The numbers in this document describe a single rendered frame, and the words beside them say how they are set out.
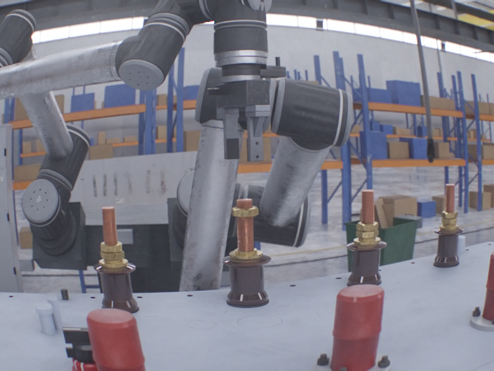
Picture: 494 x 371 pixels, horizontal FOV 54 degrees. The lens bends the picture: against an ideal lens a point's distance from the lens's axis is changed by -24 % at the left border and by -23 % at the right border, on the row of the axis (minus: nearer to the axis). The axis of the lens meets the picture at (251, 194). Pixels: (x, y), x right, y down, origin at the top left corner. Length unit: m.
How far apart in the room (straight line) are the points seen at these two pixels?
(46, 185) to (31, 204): 0.11
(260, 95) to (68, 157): 1.35
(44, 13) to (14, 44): 11.24
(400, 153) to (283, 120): 9.21
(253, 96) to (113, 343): 0.60
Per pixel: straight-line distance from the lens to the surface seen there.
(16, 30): 1.73
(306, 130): 1.43
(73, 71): 1.27
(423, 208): 10.86
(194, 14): 1.20
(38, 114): 2.04
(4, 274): 5.78
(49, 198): 2.23
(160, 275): 3.20
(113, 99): 8.80
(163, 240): 2.67
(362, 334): 0.76
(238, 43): 1.12
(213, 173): 1.43
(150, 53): 1.12
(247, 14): 1.13
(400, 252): 5.54
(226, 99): 1.16
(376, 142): 10.22
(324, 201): 10.50
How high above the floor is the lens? 1.71
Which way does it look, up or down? 7 degrees down
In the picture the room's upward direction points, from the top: 2 degrees counter-clockwise
